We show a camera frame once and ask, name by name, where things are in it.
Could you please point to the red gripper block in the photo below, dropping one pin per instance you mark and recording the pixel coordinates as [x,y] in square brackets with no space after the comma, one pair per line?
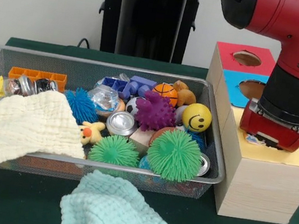
[271,134]

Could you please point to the multicolour patchwork print cloth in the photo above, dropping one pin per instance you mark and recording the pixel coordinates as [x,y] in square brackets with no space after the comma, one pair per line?
[252,139]

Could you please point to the green spiky ball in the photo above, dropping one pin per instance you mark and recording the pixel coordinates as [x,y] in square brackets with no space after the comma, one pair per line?
[174,154]
[114,151]

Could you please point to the mint green knitted cloth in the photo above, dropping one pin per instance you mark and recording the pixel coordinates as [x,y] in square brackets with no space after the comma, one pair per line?
[116,212]

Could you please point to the cream knitted cloth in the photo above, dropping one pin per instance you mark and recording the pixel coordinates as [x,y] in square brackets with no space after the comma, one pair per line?
[16,128]

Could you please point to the wooden box with three holes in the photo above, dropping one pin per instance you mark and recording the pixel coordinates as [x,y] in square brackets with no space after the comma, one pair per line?
[263,187]

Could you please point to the silver drink can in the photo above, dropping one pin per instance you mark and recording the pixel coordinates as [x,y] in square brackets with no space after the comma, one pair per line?
[204,166]

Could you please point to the yellow smiley face ball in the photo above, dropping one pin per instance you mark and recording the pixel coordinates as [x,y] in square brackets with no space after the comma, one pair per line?
[196,118]

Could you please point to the brown toy football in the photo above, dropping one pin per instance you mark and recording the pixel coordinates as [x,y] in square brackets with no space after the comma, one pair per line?
[159,132]

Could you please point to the orange toy basketball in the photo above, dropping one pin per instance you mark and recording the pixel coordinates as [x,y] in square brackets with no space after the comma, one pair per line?
[165,93]

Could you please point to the purple spiky ball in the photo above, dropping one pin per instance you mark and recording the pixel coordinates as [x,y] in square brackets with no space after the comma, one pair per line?
[156,112]

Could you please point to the yellow duck plush toy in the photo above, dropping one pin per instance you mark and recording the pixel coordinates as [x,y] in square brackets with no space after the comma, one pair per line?
[92,132]

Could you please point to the blue spiky ball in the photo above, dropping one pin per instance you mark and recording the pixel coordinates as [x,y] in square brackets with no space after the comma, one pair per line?
[81,106]

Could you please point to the orange plastic tray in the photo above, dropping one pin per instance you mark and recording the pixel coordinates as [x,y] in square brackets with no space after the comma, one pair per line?
[35,76]

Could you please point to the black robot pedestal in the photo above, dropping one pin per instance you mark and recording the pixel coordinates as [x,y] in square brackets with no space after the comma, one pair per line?
[147,20]

